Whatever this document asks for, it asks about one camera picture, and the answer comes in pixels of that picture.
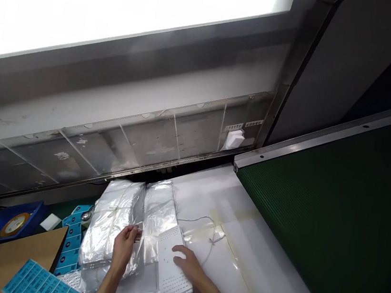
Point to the blue label sheet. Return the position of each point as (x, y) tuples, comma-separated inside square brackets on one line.
[(44, 285)]

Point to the metal conveyor rail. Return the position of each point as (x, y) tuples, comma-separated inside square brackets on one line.
[(327, 133)]

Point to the blue label strip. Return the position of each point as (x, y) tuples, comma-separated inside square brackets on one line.
[(72, 242)]

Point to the clear plastic bag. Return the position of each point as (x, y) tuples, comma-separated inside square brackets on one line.
[(144, 244)]

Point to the white foam block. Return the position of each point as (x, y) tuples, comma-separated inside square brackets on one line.
[(50, 223)]

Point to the green conveyor belt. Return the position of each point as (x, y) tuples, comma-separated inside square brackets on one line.
[(336, 226)]

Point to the brown cardboard box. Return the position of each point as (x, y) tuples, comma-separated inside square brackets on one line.
[(3, 265)]

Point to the steel frame post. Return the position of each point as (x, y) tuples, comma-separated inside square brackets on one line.
[(299, 66)]

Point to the bright light panel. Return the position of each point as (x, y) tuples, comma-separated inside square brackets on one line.
[(119, 10)]

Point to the small white box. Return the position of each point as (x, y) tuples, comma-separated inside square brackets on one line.
[(234, 139)]

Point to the white translucent table mat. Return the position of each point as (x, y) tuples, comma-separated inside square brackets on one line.
[(242, 232)]

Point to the person's left fingers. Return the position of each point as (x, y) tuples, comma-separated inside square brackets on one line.
[(132, 232)]

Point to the tied bundle of clear bags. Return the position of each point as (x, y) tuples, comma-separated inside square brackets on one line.
[(110, 221)]

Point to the round metal knob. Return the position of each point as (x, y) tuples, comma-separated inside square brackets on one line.
[(85, 215)]

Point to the clear acrylic wall holder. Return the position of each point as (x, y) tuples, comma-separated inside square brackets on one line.
[(108, 149)]

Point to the loose bundle of clear bags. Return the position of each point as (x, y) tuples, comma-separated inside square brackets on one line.
[(158, 206)]

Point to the person's left hand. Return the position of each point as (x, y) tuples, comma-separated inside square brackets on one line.
[(122, 248)]

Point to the person's right hand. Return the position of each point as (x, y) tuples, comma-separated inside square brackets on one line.
[(190, 266)]

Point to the yellow tape roll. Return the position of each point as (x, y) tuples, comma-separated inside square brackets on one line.
[(14, 225)]

